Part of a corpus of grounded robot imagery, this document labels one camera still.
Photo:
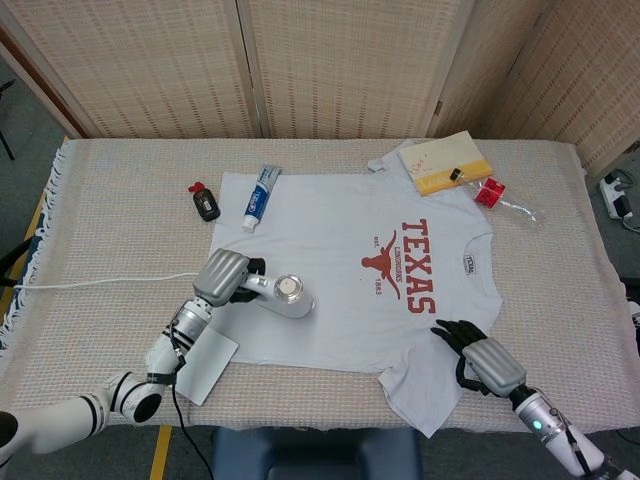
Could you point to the white power strip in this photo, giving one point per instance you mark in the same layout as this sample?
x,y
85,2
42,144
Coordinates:
x,y
612,192

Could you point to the white flat plastic board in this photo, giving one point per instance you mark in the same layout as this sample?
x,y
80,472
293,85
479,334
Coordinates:
x,y
210,365

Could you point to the white handheld steam iron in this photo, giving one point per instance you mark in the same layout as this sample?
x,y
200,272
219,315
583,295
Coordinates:
x,y
295,307

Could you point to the beige woven tablecloth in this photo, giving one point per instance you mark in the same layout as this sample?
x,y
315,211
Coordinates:
x,y
130,200

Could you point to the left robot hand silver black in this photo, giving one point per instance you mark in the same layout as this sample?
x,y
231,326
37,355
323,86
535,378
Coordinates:
x,y
220,275

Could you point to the yellow floor tape strip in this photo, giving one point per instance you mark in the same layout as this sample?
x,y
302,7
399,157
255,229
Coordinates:
x,y
161,450
36,220

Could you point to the blue padded robot base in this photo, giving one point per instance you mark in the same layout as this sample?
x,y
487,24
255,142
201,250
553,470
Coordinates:
x,y
315,455

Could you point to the blue white toothpaste tube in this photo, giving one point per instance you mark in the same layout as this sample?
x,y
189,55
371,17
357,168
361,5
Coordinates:
x,y
260,197

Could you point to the yellow white notebook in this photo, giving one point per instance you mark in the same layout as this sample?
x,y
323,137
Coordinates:
x,y
445,157

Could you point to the clear plastic bottle red label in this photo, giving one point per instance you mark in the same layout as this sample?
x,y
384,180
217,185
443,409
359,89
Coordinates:
x,y
492,192

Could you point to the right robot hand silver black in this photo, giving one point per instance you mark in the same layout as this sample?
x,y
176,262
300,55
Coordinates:
x,y
492,365

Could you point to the woven folding screen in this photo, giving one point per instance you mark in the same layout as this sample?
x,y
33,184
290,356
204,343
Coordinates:
x,y
350,65

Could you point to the white Texas Longhorns T-shirt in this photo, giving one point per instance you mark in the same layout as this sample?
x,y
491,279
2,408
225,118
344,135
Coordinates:
x,y
350,225

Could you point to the black stand leg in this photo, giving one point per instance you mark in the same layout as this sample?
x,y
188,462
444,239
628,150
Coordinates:
x,y
12,260
5,135

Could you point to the small black bottle red cap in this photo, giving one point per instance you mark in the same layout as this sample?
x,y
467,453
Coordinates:
x,y
206,204

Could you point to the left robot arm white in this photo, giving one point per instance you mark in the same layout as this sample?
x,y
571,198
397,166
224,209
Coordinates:
x,y
165,350

